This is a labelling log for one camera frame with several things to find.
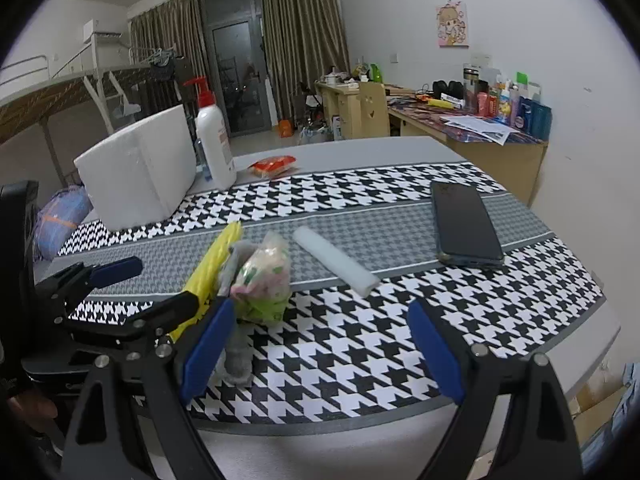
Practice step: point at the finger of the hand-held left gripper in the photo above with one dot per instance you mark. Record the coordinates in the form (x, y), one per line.
(117, 269)
(165, 310)

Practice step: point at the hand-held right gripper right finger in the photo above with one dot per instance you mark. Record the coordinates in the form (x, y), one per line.
(435, 350)

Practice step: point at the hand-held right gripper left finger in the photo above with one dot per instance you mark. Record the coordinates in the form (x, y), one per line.
(207, 345)

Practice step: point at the yellow plastic bag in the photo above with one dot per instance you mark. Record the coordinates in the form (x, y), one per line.
(212, 260)

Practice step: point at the green pink floral packet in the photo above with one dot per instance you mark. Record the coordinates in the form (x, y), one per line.
(262, 280)

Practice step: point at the white foam box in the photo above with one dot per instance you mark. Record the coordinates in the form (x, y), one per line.
(140, 170)

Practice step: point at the white foam strip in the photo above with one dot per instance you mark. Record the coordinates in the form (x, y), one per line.
(332, 262)

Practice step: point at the person's left hand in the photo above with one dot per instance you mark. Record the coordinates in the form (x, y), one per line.
(32, 405)

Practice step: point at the blue checked bedding bundle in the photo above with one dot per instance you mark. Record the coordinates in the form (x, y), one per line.
(62, 215)

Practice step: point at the houndstooth tablecloth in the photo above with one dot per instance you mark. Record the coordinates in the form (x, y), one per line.
(350, 350)

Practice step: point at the black smartphone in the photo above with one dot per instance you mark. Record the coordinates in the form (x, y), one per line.
(465, 225)

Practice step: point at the blue spray bottle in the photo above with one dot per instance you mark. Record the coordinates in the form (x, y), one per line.
(200, 162)

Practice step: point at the white pump lotion bottle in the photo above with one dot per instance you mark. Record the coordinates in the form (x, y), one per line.
(215, 145)

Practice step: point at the white bunk ladder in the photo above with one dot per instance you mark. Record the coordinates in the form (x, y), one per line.
(96, 97)

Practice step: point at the cardboard box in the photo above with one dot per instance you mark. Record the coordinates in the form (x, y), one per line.
(600, 410)

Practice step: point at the red snack packet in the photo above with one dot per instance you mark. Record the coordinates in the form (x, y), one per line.
(272, 165)

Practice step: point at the white metal bunk bed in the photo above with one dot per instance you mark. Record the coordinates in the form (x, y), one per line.
(60, 92)

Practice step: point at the wooden desk with printed cover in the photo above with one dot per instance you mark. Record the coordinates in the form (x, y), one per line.
(500, 165)

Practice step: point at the hanging dark clothes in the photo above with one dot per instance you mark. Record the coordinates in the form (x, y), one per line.
(165, 67)

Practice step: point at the orange floor container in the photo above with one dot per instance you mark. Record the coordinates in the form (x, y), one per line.
(286, 129)

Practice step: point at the printed paper sheets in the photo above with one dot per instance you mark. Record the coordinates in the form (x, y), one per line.
(480, 127)

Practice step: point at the white floor bag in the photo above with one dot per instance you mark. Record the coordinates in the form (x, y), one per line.
(315, 135)

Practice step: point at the glass balcony door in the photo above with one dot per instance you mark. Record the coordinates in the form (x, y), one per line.
(235, 60)

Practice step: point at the white air conditioner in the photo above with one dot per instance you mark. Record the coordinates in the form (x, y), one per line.
(100, 27)

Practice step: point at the brown curtain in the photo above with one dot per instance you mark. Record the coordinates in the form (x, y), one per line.
(165, 30)
(300, 35)

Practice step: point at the yellow tube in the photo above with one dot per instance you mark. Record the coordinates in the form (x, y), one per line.
(440, 103)

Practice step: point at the wooden chair with smiley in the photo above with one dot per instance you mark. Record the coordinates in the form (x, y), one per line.
(372, 110)

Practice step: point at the black folding chair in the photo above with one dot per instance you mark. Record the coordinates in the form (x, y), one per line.
(310, 102)

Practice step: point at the plain wooden desk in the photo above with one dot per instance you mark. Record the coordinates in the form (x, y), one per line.
(345, 110)

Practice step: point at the row of toiletry bottles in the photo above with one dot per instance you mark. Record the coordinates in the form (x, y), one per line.
(525, 110)

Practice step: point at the black headphones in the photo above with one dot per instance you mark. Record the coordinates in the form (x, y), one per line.
(445, 89)

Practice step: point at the green bottle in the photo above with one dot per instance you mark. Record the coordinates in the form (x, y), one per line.
(376, 74)

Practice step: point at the wide white wall socket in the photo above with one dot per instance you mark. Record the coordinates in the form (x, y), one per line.
(481, 59)

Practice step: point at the cartoon wall poster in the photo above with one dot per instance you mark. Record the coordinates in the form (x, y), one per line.
(452, 25)

